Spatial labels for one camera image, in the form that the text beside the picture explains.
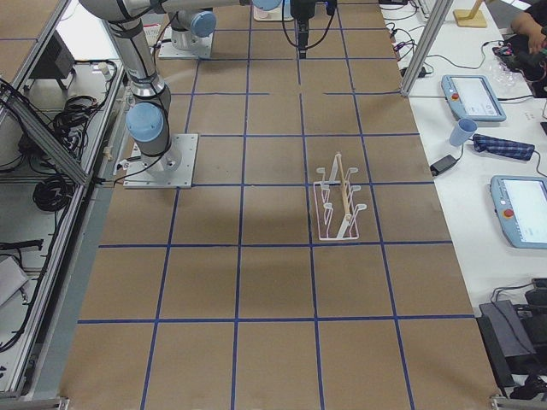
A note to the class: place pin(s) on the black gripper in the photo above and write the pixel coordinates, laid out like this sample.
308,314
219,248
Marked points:
301,11

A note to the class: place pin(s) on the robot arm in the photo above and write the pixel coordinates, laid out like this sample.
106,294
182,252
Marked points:
147,121
191,27

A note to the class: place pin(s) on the blue cup on desk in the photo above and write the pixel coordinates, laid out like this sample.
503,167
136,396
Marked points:
463,130

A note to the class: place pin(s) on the teach pendant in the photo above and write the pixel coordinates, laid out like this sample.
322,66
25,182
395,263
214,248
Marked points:
520,206
471,97

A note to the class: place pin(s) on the blue checked pouch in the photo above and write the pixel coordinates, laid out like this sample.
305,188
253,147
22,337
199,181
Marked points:
503,147

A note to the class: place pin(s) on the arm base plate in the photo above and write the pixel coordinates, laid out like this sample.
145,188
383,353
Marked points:
174,170
185,45

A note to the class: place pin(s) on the aluminium frame post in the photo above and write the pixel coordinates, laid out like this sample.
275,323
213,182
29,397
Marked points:
427,39

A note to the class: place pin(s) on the white wire cup rack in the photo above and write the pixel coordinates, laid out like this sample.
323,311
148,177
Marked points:
335,210

